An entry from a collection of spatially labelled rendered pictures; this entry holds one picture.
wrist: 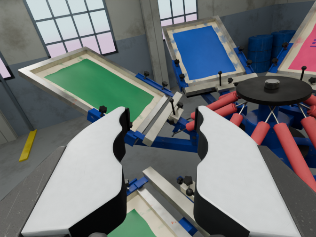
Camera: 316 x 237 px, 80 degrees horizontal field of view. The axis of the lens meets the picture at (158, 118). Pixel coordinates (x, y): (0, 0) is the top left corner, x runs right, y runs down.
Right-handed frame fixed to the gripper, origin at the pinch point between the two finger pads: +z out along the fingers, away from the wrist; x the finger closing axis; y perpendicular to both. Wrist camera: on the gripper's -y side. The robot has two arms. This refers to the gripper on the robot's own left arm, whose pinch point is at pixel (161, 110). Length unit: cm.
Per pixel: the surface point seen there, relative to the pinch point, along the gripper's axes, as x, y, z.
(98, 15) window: -119, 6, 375
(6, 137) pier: -301, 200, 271
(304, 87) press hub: 62, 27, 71
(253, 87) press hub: 43, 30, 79
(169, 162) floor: 4, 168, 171
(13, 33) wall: -247, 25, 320
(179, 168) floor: 17, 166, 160
